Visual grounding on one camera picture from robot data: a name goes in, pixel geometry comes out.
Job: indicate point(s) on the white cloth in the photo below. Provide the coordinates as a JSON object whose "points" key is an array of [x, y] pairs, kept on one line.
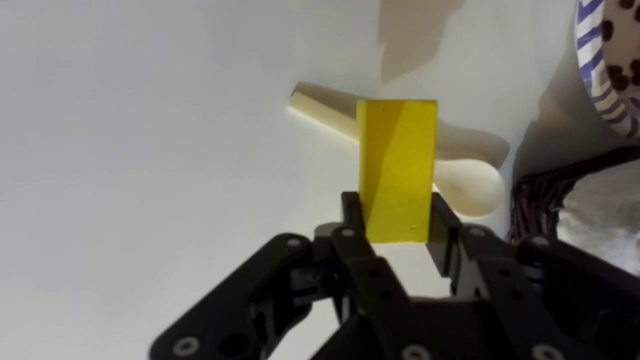
{"points": [[610, 212]]}

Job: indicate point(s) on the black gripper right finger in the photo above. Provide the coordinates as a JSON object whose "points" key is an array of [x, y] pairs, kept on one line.
{"points": [[532, 281]]}

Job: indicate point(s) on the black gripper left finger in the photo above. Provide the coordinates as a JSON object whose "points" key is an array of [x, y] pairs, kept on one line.
{"points": [[281, 293]]}

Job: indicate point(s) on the yellow block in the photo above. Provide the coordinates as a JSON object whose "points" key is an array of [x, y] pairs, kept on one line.
{"points": [[397, 166]]}

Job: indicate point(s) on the dark woven basket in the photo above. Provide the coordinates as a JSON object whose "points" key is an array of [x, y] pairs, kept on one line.
{"points": [[532, 201]]}

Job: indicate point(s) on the cream wooden spoon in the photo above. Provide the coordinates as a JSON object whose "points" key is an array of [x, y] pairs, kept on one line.
{"points": [[327, 111]]}

